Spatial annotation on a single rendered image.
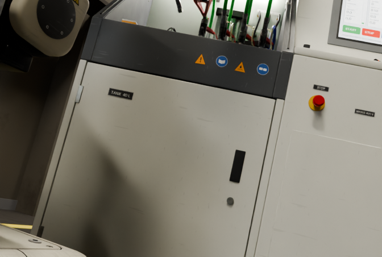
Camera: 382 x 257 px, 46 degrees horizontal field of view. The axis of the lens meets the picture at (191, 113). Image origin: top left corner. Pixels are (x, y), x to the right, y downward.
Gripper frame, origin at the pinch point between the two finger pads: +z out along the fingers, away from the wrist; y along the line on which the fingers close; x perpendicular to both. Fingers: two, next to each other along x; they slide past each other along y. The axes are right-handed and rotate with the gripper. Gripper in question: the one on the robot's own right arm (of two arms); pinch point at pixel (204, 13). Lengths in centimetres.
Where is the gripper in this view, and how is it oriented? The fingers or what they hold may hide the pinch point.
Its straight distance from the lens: 178.0
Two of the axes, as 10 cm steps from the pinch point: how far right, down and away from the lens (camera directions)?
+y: 3.8, -5.0, 7.7
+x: -9.2, -1.3, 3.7
